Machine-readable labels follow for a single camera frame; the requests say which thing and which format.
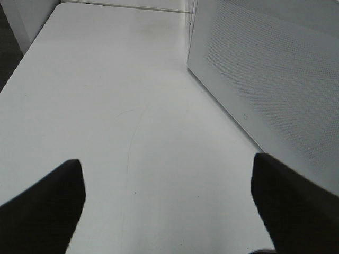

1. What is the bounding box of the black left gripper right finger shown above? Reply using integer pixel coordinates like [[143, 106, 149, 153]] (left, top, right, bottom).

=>
[[251, 153, 338, 253]]

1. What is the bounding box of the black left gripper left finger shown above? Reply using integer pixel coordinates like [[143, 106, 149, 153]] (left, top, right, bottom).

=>
[[1, 159, 86, 253]]

